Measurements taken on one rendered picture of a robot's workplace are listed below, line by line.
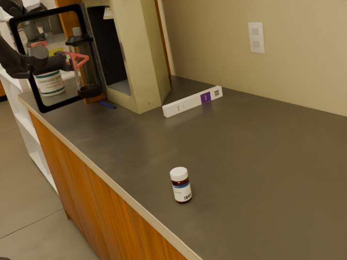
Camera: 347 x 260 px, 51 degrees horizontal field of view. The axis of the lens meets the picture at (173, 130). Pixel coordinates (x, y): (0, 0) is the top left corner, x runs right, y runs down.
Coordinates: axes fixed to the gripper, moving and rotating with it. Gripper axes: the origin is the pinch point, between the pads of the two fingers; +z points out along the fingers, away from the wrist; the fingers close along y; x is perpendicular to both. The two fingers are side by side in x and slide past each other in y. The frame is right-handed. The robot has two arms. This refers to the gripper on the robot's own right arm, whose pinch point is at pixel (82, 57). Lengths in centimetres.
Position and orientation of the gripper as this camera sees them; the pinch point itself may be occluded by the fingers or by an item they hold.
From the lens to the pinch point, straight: 149.7
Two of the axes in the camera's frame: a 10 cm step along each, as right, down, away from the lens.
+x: 1.3, 9.2, 3.7
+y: -5.7, -2.4, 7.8
